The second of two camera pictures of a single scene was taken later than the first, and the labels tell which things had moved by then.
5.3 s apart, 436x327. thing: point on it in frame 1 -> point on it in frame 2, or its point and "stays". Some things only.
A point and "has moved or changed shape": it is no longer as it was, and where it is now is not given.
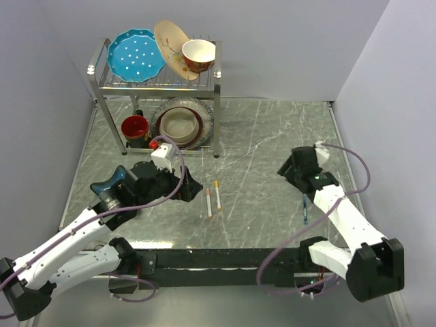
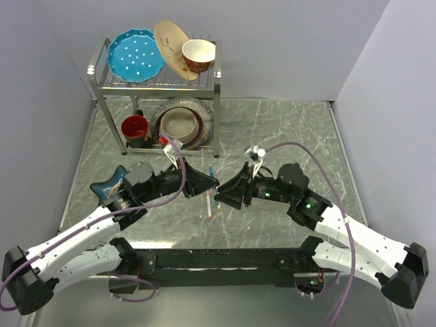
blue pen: [305, 209] has moved or changed shape
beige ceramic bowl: [180, 125] stays
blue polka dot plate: [135, 55] stays
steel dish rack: [154, 116] stays
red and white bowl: [199, 54] stays
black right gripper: [286, 167] -> [232, 192]
